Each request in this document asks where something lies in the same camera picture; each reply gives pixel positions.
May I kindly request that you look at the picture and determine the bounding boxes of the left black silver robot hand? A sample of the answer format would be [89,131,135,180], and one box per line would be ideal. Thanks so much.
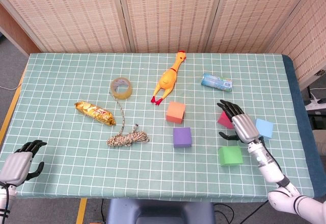
[0,139,48,187]

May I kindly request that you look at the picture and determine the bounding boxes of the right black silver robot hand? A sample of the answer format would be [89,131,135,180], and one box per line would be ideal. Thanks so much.
[216,99,260,144]

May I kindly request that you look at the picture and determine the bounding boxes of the pink foam cube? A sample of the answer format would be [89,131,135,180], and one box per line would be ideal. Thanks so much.
[216,110,235,130]

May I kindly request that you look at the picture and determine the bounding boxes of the light blue foam cube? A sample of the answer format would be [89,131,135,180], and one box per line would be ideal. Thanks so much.
[254,118,274,139]

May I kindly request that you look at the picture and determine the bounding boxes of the green foam cube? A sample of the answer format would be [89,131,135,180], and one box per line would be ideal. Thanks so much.
[218,145,243,167]

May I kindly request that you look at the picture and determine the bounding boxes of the purple foam cube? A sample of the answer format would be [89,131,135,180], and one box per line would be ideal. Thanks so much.
[173,127,193,149]

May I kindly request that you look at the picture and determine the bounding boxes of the orange foam cube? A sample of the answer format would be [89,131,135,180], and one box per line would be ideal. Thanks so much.
[166,101,186,125]

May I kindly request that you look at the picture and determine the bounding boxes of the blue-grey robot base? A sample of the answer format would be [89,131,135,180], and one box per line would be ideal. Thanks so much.
[105,198,215,224]

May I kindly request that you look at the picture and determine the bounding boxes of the blue tissue pack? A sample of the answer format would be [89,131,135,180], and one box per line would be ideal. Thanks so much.
[201,73,233,93]

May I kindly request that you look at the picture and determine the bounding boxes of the dark blue table pad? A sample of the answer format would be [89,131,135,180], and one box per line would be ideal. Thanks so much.
[281,54,326,199]

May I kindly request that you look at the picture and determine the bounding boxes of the green checkered tablecloth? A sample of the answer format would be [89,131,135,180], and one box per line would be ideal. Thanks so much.
[0,52,315,201]

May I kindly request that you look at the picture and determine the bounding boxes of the yellow rubber chicken toy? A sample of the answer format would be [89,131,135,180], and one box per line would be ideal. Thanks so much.
[150,50,187,106]

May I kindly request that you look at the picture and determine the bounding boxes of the gold snack packet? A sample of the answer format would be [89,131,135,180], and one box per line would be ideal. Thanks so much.
[74,101,117,127]

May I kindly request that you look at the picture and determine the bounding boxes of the woven folding screen panel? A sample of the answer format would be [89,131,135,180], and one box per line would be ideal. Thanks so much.
[206,0,316,54]
[0,0,128,54]
[266,0,326,91]
[117,0,226,54]

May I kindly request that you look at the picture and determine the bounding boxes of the clear packing tape roll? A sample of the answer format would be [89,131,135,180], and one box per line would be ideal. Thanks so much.
[110,77,133,100]

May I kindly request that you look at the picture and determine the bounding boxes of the thin white floor cable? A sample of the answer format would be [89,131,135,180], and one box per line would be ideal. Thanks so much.
[0,80,25,91]

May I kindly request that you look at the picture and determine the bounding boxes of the braided speckled rope bundle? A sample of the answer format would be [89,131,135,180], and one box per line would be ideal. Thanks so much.
[106,91,150,148]

